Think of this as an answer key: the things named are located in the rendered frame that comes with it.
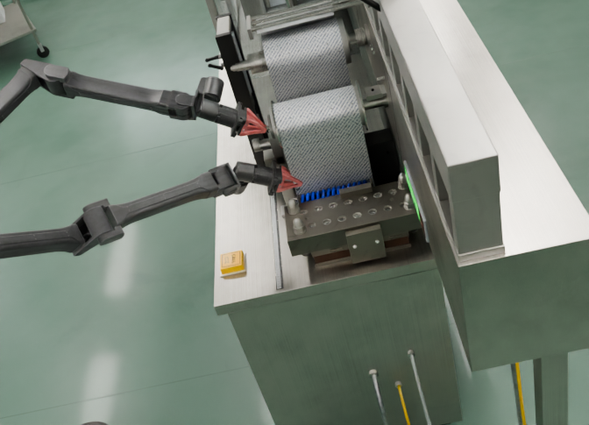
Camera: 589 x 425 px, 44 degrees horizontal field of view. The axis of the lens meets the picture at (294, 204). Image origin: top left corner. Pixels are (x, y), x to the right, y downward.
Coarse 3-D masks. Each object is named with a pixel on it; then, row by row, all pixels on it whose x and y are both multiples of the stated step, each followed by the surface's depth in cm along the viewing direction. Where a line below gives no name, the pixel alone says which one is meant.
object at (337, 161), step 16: (320, 144) 210; (336, 144) 211; (352, 144) 211; (288, 160) 213; (304, 160) 214; (320, 160) 214; (336, 160) 214; (352, 160) 215; (368, 160) 215; (304, 176) 217; (320, 176) 218; (336, 176) 218; (352, 176) 219; (368, 176) 219; (304, 192) 221
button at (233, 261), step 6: (228, 252) 225; (234, 252) 224; (240, 252) 224; (222, 258) 224; (228, 258) 223; (234, 258) 223; (240, 258) 222; (222, 264) 222; (228, 264) 221; (234, 264) 220; (240, 264) 220; (222, 270) 220; (228, 270) 221; (234, 270) 221; (240, 270) 221
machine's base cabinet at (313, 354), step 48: (384, 288) 212; (432, 288) 214; (240, 336) 221; (288, 336) 222; (336, 336) 224; (384, 336) 225; (432, 336) 227; (288, 384) 236; (336, 384) 238; (384, 384) 240; (432, 384) 242
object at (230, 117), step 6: (222, 108) 209; (228, 108) 210; (240, 108) 213; (222, 114) 209; (228, 114) 209; (234, 114) 210; (216, 120) 211; (222, 120) 210; (228, 120) 210; (234, 120) 210; (240, 120) 208; (228, 126) 212; (234, 126) 209; (234, 132) 210
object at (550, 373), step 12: (540, 360) 157; (552, 360) 157; (564, 360) 157; (540, 372) 160; (552, 372) 160; (564, 372) 160; (540, 384) 163; (552, 384) 162; (564, 384) 163; (540, 396) 167; (552, 396) 165; (564, 396) 165; (540, 408) 170; (552, 408) 168; (564, 408) 168; (540, 420) 173; (552, 420) 171; (564, 420) 171
